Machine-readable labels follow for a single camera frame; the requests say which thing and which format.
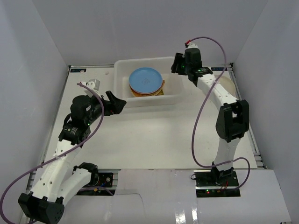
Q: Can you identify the orange round plate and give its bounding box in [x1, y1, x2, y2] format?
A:
[130, 80, 165, 97]

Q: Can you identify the blue round plate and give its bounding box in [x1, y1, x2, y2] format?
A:
[128, 67, 163, 94]

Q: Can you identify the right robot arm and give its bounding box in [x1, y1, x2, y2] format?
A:
[171, 42, 249, 186]

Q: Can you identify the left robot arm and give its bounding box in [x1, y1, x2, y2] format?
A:
[18, 91, 127, 224]

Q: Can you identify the white plastic bin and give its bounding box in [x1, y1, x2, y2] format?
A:
[114, 56, 185, 107]

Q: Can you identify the cream round plate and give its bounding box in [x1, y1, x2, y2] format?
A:
[216, 76, 236, 96]

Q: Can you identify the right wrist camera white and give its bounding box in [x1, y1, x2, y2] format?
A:
[185, 40, 198, 49]

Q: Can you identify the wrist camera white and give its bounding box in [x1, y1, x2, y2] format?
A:
[85, 79, 100, 96]
[185, 40, 198, 49]

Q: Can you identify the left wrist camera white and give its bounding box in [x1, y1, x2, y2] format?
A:
[85, 79, 100, 96]

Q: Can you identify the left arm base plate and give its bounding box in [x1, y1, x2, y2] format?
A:
[77, 170, 118, 196]

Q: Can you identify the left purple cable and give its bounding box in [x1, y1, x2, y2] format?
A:
[0, 82, 105, 222]

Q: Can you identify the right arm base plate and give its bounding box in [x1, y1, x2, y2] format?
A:
[190, 170, 241, 198]

